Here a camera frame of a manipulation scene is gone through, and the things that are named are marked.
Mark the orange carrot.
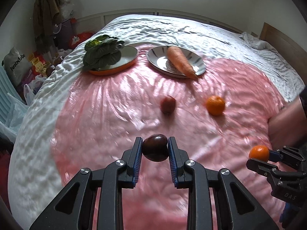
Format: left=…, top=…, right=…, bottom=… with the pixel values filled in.
left=167, top=46, right=198, bottom=80

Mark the yellow red snack package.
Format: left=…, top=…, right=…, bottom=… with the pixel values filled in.
left=28, top=51, right=47, bottom=77

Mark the purple storage bin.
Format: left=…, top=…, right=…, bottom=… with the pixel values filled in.
left=54, top=19, right=75, bottom=50

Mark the light blue plastic crate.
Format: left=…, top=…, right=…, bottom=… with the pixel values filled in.
left=0, top=66, right=21, bottom=124

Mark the person's bare forearm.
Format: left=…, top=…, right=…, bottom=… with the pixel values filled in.
left=268, top=96, right=306, bottom=150

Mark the white plastic bag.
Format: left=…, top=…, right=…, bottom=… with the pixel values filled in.
left=23, top=74, right=47, bottom=106

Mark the brown hanging jacket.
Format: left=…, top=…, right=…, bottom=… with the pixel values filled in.
left=33, top=0, right=61, bottom=53

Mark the red bag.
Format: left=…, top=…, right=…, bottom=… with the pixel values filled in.
left=68, top=32, right=94, bottom=49

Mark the blue gloved right hand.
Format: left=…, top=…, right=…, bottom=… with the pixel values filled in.
left=279, top=203, right=301, bottom=228

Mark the white quilted bed duvet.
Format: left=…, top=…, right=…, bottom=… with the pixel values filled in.
left=8, top=15, right=305, bottom=229

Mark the dark purple plum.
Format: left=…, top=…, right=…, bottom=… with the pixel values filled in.
left=142, top=134, right=169, bottom=162

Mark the red plum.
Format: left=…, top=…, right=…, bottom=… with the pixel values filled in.
left=160, top=96, right=176, bottom=115

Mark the orange mandarin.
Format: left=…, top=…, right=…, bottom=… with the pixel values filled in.
left=205, top=96, right=225, bottom=116
left=249, top=145, right=270, bottom=162

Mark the green leafy vegetable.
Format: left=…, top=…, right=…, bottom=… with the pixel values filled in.
left=82, top=34, right=124, bottom=71

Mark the striped white plate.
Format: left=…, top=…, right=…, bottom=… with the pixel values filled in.
left=147, top=46, right=207, bottom=80

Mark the grey printed bag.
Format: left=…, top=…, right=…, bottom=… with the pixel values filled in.
left=3, top=47, right=32, bottom=87

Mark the wooden headboard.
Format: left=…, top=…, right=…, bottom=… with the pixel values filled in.
left=259, top=22, right=307, bottom=84

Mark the orange rimmed plate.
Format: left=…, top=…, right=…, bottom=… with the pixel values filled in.
left=88, top=46, right=138, bottom=76

